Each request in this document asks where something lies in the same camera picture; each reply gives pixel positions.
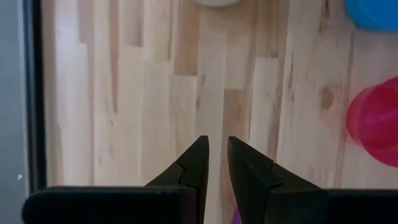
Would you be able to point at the blue plastic bowl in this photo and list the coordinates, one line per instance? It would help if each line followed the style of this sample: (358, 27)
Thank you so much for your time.
(373, 14)

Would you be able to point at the pink translucent bowl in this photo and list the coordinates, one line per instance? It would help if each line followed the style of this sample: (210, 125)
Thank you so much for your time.
(379, 124)

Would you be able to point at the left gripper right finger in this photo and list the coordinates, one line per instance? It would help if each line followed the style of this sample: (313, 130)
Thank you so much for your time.
(256, 193)

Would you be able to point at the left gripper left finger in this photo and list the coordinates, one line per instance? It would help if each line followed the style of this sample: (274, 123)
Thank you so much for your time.
(194, 174)

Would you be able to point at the black aluminium table frame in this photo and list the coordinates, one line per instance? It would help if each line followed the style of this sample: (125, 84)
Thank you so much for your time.
(35, 93)

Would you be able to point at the purple translucent bowl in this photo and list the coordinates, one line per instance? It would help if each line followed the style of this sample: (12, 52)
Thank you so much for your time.
(236, 217)

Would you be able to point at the white bowl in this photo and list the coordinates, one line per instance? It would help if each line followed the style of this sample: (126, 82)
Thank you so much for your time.
(217, 2)

